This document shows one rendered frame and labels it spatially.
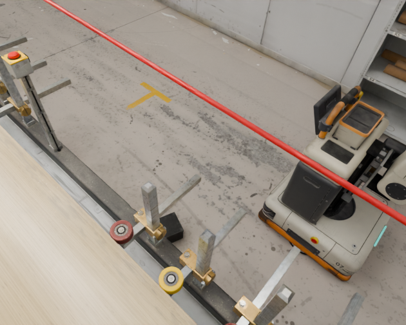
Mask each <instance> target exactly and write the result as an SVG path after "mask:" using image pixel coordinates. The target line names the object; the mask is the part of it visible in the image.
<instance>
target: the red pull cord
mask: <svg viewBox="0 0 406 325"><path fill-rule="evenodd" d="M43 1H45V2H47V3H48V4H49V5H52V6H53V7H54V8H56V9H58V10H59V11H61V12H62V13H64V14H66V15H67V16H69V17H71V18H72V19H74V20H76V21H77V22H78V23H80V24H82V25H83V26H85V27H87V28H88V29H90V30H91V31H93V32H95V33H96V34H98V35H100V36H101V37H103V38H105V39H106V40H107V41H109V42H111V43H112V44H114V45H115V46H118V47H119V48H120V49H122V50H124V51H125V52H127V53H129V54H130V55H132V56H134V57H135V58H137V59H138V60H140V61H142V62H143V63H144V64H146V65H148V66H149V67H151V68H153V69H154V70H156V71H158V72H159V73H161V74H162V75H164V76H166V77H167V78H168V79H171V80H172V81H173V82H175V83H177V84H178V85H180V86H181V87H183V88H185V89H186V90H188V91H190V92H191V93H193V94H195V95H196V96H197V97H199V98H201V99H203V100H204V101H205V102H207V103H209V104H210V105H212V106H214V107H215V108H217V109H219V110H220V111H221V112H224V113H225V114H227V115H228V116H230V117H232V118H233V119H234V120H236V121H238V122H239V123H241V124H243V125H244V126H246V127H248V128H249V129H251V130H252V131H254V132H256V133H257V134H259V135H261V136H262V137H263V138H265V139H267V140H268V141H270V142H272V143H273V144H275V145H277V146H278V147H280V148H281V149H283V150H285V151H286V152H287V153H290V154H291V155H293V156H294V157H296V158H297V159H299V160H301V161H302V162H304V163H306V164H307V165H309V166H310V167H312V168H314V169H315V170H317V171H318V172H320V173H322V174H323V175H325V176H326V177H328V178H330V179H331V180H333V181H334V182H336V183H338V184H339V185H341V186H343V187H344V188H346V189H347V190H349V191H350V192H352V193H354V194H355V195H357V196H359V197H360V198H362V199H363V200H365V201H367V202H368V203H370V204H371V205H373V206H375V207H376V208H377V209H379V210H381V211H383V212H384V213H386V214H387V215H389V216H391V217H392V218H394V219H396V220H397V221H399V222H400V223H402V224H404V225H405V226H406V217H405V216H404V215H402V214H400V213H398V212H397V211H395V210H393V209H392V208H390V207H389V206H387V205H386V204H384V203H382V202H381V201H379V200H378V199H375V198H374V197H372V196H371V195H369V194H368V193H366V192H364V191H363V190H361V189H359V188H357V187H356V186H355V185H353V184H351V183H349V182H348V181H346V180H345V179H343V178H341V177H340V176H338V175H337V174H335V173H333V172H331V171H330V170H328V169H327V168H325V167H323V166H322V165H320V164H318V163H317V162H315V161H313V160H312V159H310V158H308V157H307V156H305V155H304V154H302V153H300V152H299V151H297V150H295V149H294V148H292V147H290V146H289V145H287V144H286V143H284V142H282V141H281V140H279V139H277V138H276V137H274V136H272V135H271V134H269V133H267V132H266V131H264V130H263V129H261V128H259V127H258V126H256V125H254V124H253V123H251V122H249V121H248V120H246V119H245V118H243V117H241V116H240V115H238V114H237V113H235V112H233V111H231V110H230V109H228V108H226V107H225V106H223V105H222V104H220V103H218V102H216V101H215V100H214V99H212V98H210V97H208V96H207V95H205V94H203V93H202V92H200V91H199V90H197V89H196V88H194V87H192V86H190V85H189V84H188V83H185V82H184V81H182V80H181V79H179V78H178V77H176V76H174V75H173V74H171V73H169V72H167V71H166V70H165V69H163V68H161V67H159V66H158V65H156V64H155V63H152V62H151V61H150V60H148V59H146V58H145V57H143V56H141V55H140V54H138V53H137V52H135V51H133V50H132V49H130V48H128V47H127V46H125V45H123V44H122V43H120V42H118V41H117V40H115V39H114V38H112V37H110V36H109V35H107V34H105V33H104V32H102V31H100V30H99V29H97V28H96V27H94V26H92V25H91V24H89V23H87V22H86V21H84V20H82V19H81V18H79V17H77V16H76V15H74V14H73V13H71V12H69V11H67V10H66V9H64V8H63V7H61V6H59V5H58V4H56V3H54V2H53V1H51V0H43Z"/></svg>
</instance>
